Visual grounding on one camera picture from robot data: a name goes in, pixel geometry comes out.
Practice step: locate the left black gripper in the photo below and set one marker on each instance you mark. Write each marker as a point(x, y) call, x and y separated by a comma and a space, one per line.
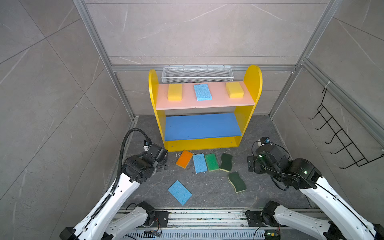
point(163, 165)

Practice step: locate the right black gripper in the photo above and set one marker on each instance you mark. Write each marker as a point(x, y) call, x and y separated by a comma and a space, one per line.
point(256, 168)

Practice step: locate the orange sponge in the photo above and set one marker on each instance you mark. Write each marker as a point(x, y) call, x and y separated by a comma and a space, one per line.
point(184, 159)

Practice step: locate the dark green curved sponge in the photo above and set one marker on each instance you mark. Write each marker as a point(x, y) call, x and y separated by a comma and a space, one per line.
point(226, 162)
point(236, 181)

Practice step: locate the green yellow sponge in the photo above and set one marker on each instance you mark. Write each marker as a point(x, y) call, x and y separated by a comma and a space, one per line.
point(211, 162)

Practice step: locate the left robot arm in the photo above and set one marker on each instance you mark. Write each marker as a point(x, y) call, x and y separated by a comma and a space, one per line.
point(99, 223)

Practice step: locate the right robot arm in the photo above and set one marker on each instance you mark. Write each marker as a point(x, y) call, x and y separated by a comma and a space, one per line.
point(343, 222)

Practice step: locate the yellow shelf unit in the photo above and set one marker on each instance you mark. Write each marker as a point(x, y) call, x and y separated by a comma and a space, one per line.
point(209, 130)

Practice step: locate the light blue sponge front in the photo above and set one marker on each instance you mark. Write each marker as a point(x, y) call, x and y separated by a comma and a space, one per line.
point(180, 193)

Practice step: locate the light blue sponge middle row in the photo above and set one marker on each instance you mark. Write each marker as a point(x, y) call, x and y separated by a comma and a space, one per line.
point(200, 163)

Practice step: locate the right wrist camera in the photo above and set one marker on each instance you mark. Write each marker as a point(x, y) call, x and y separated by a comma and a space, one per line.
point(264, 140)

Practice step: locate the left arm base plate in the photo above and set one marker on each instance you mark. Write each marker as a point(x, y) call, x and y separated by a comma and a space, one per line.
point(157, 219)

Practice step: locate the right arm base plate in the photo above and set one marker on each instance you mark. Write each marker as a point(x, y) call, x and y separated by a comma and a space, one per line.
point(254, 218)

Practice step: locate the white wire mesh basket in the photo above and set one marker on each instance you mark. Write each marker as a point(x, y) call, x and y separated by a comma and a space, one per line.
point(180, 75)

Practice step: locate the aluminium rail base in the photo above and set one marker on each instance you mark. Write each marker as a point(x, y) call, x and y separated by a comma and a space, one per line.
point(213, 224)

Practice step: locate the black wire hook rack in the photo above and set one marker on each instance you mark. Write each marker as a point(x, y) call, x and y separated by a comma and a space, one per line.
point(339, 133)

